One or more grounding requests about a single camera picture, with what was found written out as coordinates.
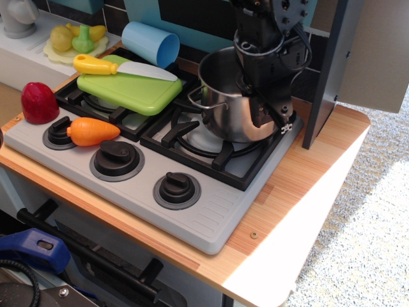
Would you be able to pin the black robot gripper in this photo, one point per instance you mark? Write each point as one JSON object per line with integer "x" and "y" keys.
{"x": 266, "y": 77}

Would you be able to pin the stainless steel pot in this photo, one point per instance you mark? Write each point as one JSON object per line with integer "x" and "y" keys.
{"x": 225, "y": 111}

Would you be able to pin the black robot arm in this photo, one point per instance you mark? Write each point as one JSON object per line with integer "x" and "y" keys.
{"x": 264, "y": 23}

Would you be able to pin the black right stove knob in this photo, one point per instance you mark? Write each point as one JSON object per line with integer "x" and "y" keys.
{"x": 176, "y": 191}

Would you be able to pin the black stove knob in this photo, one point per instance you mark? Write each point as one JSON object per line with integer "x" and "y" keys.
{"x": 176, "y": 191}
{"x": 116, "y": 161}
{"x": 56, "y": 138}

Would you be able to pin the grey toy stove top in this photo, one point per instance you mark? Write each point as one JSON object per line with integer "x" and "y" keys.
{"x": 206, "y": 225}

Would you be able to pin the black middle stove knob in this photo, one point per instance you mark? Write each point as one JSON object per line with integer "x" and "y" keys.
{"x": 116, "y": 161}

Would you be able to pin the black left stove knob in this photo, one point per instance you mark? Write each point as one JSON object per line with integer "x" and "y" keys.
{"x": 56, "y": 138}

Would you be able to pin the black right burner grate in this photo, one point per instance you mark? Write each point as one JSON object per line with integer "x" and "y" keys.
{"x": 180, "y": 135}

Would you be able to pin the black burner grate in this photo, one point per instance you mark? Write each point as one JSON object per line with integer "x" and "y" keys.
{"x": 131, "y": 124}
{"x": 180, "y": 135}

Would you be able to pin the grey side panel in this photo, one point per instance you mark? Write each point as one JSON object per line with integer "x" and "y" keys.
{"x": 360, "y": 57}

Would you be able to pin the light blue plastic cup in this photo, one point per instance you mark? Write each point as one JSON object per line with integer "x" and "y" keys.
{"x": 156, "y": 46}

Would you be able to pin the green plastic cutting board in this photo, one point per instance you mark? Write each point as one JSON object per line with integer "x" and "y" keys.
{"x": 142, "y": 95}

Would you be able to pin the black left burner grate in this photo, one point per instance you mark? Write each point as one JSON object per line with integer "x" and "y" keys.
{"x": 131, "y": 124}

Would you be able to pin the orange toy carrot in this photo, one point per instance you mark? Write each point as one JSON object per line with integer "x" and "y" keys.
{"x": 89, "y": 131}

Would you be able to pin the yellow toy banana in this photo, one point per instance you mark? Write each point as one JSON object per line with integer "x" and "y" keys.
{"x": 95, "y": 32}

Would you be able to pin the green toy broccoli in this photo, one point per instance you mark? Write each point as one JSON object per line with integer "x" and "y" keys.
{"x": 83, "y": 43}

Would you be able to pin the pale yellow toy plate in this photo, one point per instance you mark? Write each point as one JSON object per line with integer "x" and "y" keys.
{"x": 66, "y": 57}

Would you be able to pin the yellow toy potato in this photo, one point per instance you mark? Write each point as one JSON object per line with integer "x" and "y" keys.
{"x": 61, "y": 38}

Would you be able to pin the red toy pepper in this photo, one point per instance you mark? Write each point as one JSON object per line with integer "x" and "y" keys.
{"x": 39, "y": 104}

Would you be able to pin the white toy sink counter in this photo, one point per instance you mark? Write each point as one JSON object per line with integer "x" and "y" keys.
{"x": 23, "y": 60}

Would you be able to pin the grey toy faucet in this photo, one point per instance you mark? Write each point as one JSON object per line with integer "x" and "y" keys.
{"x": 19, "y": 18}

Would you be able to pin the yellow handled toy knife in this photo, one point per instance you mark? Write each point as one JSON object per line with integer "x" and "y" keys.
{"x": 86, "y": 64}

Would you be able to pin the black oven door handle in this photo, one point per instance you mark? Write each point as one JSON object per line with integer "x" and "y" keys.
{"x": 141, "y": 284}

